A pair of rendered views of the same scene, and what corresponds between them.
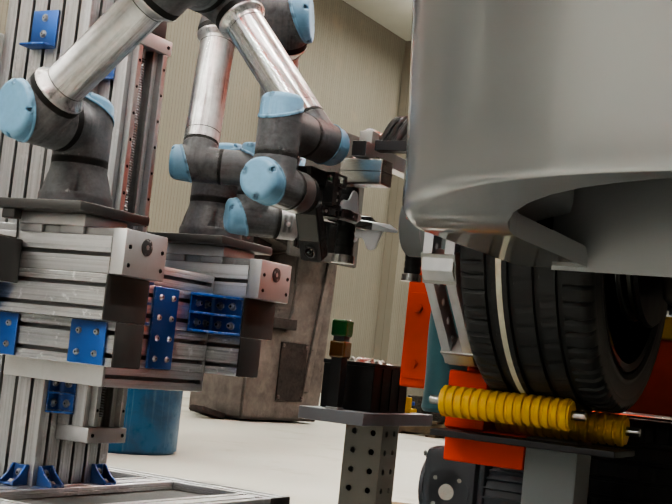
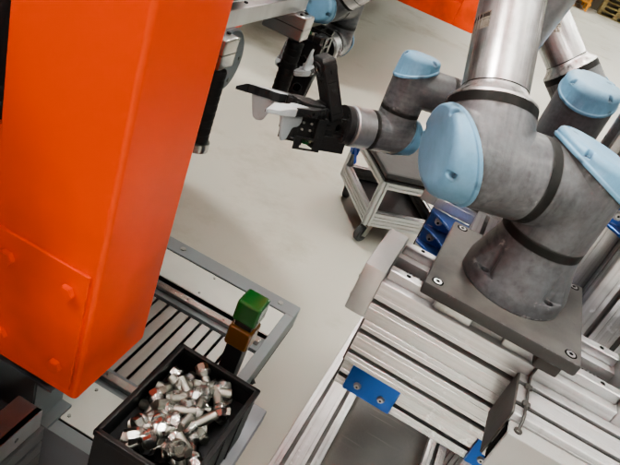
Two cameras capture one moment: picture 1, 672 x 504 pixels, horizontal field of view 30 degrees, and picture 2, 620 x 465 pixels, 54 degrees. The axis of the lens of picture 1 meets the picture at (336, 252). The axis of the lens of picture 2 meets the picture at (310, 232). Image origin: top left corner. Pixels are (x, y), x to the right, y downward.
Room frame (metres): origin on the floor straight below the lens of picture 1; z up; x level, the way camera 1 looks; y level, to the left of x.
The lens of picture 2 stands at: (3.64, -0.20, 1.23)
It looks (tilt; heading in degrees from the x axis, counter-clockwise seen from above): 31 degrees down; 163
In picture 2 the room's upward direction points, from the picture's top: 23 degrees clockwise
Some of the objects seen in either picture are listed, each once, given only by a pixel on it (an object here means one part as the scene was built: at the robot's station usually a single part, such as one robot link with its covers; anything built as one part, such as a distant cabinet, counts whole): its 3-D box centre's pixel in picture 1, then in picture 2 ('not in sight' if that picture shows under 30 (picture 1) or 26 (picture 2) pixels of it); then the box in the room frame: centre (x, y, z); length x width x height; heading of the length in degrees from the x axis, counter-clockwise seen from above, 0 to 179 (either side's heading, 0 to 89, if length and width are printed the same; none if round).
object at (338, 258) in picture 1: (346, 223); (286, 71); (2.39, -0.01, 0.83); 0.04 x 0.04 x 0.16
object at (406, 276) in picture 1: (414, 245); (206, 106); (2.69, -0.17, 0.83); 0.04 x 0.04 x 0.16
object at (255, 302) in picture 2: (342, 328); (251, 308); (2.95, -0.03, 0.64); 0.04 x 0.04 x 0.04; 63
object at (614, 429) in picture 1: (561, 423); not in sight; (2.36, -0.45, 0.49); 0.29 x 0.06 x 0.06; 63
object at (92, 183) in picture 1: (77, 183); not in sight; (2.56, 0.54, 0.87); 0.15 x 0.15 x 0.10
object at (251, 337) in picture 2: (340, 349); (242, 332); (2.95, -0.03, 0.59); 0.04 x 0.04 x 0.04; 63
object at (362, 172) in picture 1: (366, 172); (288, 19); (2.38, -0.04, 0.93); 0.09 x 0.05 x 0.05; 63
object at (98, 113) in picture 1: (81, 126); (578, 109); (2.55, 0.55, 0.98); 0.13 x 0.12 x 0.14; 147
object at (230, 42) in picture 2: not in sight; (205, 41); (2.68, -0.19, 0.93); 0.09 x 0.05 x 0.05; 63
